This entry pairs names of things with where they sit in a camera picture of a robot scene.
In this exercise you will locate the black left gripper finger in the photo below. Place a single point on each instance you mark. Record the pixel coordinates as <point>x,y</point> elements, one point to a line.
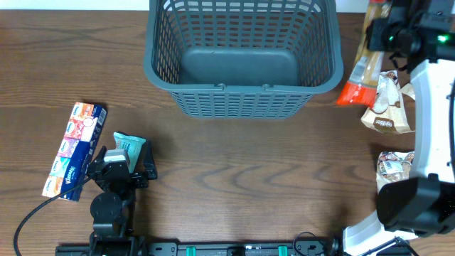
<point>99,159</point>
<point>148,160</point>

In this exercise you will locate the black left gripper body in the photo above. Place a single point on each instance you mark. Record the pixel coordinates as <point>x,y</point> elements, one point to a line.
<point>138,181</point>

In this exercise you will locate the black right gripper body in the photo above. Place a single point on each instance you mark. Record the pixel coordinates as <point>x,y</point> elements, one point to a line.
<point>389,35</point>

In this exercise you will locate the orange and tan cracker pack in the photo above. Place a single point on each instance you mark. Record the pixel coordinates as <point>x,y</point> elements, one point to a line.
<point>361,87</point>

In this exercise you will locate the beige rice bag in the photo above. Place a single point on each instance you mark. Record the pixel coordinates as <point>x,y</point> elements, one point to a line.
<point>388,115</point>

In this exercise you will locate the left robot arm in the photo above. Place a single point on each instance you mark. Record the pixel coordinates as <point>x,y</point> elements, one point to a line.
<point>113,209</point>

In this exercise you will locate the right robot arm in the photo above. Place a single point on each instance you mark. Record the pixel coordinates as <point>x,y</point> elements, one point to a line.
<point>421,32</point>

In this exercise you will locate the mint green wipes pack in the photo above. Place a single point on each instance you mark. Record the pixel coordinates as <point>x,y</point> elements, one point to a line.
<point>132,145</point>

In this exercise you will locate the Kleenex tissue multipack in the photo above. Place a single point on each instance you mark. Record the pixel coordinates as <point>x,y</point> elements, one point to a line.
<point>75,152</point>

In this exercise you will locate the grey plastic slotted basket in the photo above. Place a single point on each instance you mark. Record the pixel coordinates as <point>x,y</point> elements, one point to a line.
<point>243,58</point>

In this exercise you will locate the beige grain bag near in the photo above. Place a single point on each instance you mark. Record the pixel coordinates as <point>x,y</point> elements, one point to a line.
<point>393,167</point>

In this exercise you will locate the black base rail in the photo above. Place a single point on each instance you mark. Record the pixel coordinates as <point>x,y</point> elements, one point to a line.
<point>213,249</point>

